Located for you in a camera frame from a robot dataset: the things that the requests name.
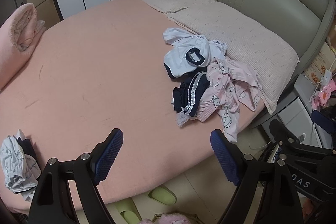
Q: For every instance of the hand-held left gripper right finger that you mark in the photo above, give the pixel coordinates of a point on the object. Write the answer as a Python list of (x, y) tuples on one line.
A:
[(225, 158)]

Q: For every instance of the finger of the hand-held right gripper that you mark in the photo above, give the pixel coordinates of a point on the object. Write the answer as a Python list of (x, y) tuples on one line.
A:
[(324, 121), (278, 130)]

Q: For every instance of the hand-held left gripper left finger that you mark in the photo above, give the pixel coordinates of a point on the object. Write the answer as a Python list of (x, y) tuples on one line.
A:
[(109, 155)]

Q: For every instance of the navy skirt white lace trim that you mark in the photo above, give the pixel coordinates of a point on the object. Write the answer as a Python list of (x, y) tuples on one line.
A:
[(183, 98)]

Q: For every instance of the light blue printed garment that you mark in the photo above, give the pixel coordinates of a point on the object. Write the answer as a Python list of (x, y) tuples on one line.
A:
[(13, 161)]

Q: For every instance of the white nightstand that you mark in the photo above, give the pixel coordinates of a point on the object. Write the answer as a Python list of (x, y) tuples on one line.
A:
[(294, 111)]

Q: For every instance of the pink cartoon toy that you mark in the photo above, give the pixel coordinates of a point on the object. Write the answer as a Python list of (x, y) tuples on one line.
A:
[(323, 95)]

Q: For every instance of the white power strip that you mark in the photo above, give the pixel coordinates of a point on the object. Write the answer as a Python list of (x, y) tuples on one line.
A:
[(325, 76)]

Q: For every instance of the cardboard box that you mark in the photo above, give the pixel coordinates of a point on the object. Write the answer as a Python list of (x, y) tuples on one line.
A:
[(320, 58)]

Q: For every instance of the pink printed pajamas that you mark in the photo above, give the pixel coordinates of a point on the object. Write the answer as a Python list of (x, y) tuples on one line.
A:
[(223, 82)]

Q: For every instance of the pink fluffy slipper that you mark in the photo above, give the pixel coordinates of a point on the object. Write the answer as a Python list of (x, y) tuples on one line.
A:
[(170, 218)]

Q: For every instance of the plain navy garment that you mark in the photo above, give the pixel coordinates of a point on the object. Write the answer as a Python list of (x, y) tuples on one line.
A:
[(26, 146)]

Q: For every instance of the white shirt navy collar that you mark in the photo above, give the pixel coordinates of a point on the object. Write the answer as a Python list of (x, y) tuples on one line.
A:
[(178, 58)]

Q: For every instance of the rolled pink blanket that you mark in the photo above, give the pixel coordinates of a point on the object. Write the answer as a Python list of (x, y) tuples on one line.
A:
[(10, 37)]

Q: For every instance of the beige cabinet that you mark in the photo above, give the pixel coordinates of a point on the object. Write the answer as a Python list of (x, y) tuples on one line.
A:
[(42, 3)]

